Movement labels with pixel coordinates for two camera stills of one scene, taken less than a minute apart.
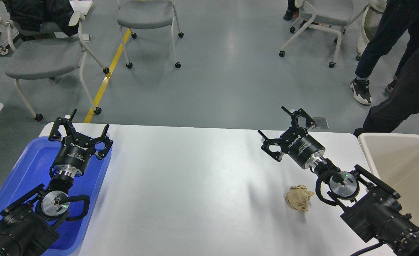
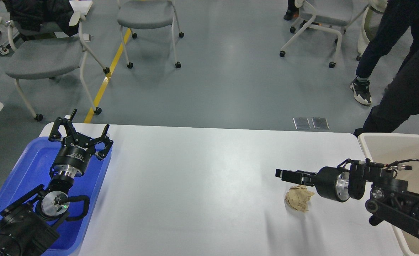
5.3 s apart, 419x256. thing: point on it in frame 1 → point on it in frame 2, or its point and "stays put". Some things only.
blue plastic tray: [31, 170] stays put
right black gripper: [297, 142] → [333, 182]
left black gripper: [73, 156] stays put
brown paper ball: [298, 196] stays put
